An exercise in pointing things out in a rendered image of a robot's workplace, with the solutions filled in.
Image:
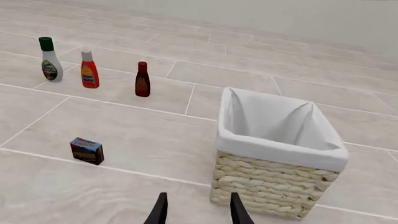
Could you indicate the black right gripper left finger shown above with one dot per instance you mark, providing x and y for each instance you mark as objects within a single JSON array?
[{"x": 158, "y": 213}]

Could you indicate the brown chocolate pudding box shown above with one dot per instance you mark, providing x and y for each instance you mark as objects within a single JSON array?
[{"x": 87, "y": 151}]

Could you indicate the white bottle with green cap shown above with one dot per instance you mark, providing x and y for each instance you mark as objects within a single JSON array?
[{"x": 50, "y": 63}]

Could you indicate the dark red sauce bottle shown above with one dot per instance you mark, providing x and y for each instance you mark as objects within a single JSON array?
[{"x": 142, "y": 81}]

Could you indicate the orange bottle with white cap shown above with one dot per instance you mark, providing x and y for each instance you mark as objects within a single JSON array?
[{"x": 89, "y": 72}]

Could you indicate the woven basket with white liner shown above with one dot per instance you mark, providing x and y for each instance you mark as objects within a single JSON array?
[{"x": 273, "y": 149}]

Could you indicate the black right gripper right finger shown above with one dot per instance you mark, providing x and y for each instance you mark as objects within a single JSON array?
[{"x": 239, "y": 213}]

